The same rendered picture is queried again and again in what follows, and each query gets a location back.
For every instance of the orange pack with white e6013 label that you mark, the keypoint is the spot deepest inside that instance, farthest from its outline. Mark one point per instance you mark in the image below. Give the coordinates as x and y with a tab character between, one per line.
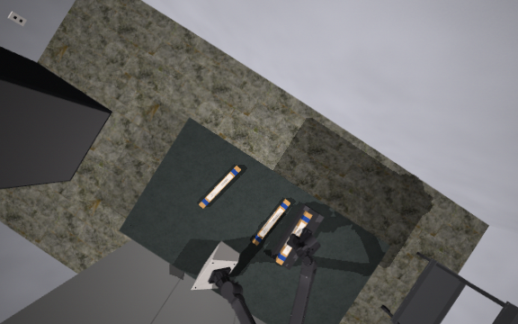
267	226

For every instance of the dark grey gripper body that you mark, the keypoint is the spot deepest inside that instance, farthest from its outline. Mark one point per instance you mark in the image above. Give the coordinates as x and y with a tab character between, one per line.
289	242

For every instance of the white welding electrode pack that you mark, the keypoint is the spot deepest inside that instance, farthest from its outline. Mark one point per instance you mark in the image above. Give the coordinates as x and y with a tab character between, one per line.
220	186

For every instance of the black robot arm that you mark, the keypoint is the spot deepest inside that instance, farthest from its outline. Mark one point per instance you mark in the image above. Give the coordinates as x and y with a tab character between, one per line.
233	292

